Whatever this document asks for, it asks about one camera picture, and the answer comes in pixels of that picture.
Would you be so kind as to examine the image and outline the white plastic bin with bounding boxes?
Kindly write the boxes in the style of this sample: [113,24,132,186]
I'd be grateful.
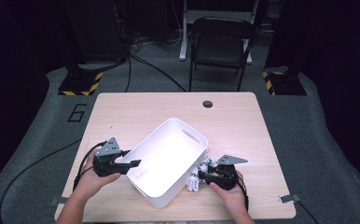
[120,117,210,210]

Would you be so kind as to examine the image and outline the hand-held gripper cable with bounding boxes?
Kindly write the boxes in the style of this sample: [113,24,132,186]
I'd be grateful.
[72,141,107,192]
[235,176,250,213]

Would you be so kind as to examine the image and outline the grey tape strip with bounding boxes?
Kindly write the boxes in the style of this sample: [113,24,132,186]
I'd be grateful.
[48,196,70,206]
[277,192,302,204]

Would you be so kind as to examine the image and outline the tangle of floor cables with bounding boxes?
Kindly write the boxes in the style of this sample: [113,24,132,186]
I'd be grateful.
[130,29,184,52]

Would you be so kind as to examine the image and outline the person's left hand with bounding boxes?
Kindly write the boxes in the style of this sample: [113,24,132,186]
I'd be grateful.
[73,151,122,203]

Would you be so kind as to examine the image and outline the white metal desk frame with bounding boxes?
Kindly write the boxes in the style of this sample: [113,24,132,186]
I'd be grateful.
[178,0,260,65]

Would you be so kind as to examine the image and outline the black stand base yellow stripes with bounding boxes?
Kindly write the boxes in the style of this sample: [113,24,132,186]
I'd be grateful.
[261,66,308,97]
[57,63,104,97]

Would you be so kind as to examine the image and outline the person's right hand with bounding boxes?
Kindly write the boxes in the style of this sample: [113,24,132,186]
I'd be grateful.
[209,170,248,217]

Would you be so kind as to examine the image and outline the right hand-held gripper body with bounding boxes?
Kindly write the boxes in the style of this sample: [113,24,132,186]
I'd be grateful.
[203,154,249,191]

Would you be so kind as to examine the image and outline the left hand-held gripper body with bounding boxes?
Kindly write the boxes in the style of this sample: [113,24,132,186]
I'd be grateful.
[92,136,130,178]

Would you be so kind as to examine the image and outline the black folding chair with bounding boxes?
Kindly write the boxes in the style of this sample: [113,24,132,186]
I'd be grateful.
[187,16,257,93]

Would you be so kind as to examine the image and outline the black cable at table corner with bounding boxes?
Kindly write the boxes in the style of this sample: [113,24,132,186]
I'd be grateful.
[296,200,321,224]

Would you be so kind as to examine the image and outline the black and white striped cloth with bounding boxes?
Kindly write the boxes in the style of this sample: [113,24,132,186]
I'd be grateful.
[186,156,218,192]

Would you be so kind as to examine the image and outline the right hand-held gripper cable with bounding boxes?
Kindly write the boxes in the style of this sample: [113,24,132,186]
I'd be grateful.
[235,176,250,213]

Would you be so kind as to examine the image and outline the black equipment cabinet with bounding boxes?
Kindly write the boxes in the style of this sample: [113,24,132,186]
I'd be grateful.
[62,0,130,63]

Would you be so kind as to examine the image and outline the left hand-held gripper cable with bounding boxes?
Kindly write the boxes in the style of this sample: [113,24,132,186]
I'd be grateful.
[72,141,107,192]

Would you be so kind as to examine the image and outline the long black floor cable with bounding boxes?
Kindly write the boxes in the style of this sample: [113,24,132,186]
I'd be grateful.
[0,138,83,224]

